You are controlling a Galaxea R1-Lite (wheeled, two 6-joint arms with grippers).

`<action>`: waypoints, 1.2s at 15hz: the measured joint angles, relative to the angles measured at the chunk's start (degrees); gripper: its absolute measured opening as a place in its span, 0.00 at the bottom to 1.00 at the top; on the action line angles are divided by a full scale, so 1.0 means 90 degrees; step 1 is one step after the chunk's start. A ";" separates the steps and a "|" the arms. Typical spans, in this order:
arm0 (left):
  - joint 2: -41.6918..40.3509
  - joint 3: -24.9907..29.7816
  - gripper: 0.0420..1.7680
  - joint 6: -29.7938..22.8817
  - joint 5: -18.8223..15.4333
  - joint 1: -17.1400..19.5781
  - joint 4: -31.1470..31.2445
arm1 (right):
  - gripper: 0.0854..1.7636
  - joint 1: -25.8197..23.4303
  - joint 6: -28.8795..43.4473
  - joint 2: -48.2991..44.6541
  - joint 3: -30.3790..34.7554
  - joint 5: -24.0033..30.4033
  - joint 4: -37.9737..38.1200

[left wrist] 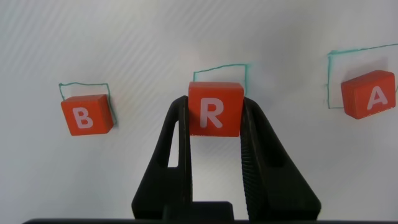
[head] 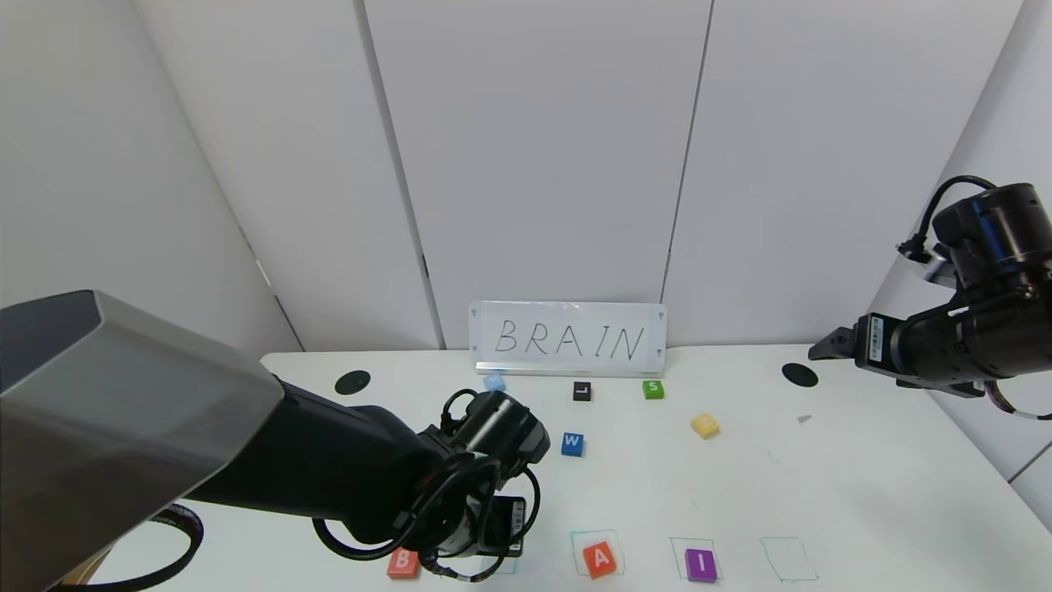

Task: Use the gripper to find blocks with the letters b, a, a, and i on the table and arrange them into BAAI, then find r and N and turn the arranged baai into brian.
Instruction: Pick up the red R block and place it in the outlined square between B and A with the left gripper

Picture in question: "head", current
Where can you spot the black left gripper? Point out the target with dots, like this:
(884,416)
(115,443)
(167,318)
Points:
(511,523)

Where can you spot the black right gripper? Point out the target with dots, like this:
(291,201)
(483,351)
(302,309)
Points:
(874,339)

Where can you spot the yellow letter block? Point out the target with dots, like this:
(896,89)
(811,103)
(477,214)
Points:
(705,426)

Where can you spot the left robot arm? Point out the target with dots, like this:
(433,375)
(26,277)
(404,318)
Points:
(123,411)

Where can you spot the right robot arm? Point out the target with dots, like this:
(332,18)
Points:
(1003,329)

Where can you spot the black table grommet hole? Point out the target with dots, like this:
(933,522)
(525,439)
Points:
(800,375)
(352,382)

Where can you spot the orange block letter A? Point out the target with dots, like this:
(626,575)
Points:
(600,561)

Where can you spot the blue block letter W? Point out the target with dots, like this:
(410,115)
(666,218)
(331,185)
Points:
(573,445)

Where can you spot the orange block letter B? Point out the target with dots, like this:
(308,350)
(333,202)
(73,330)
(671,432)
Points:
(401,563)

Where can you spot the light blue letter block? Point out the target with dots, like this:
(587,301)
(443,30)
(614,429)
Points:
(494,382)

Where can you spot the black block letter L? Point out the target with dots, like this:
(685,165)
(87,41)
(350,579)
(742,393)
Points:
(582,391)

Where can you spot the green block letter S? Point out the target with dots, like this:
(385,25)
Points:
(653,390)

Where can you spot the white BRAIN sign board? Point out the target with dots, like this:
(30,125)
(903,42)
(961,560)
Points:
(567,339)

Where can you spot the purple block letter I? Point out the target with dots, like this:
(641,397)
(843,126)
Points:
(701,566)

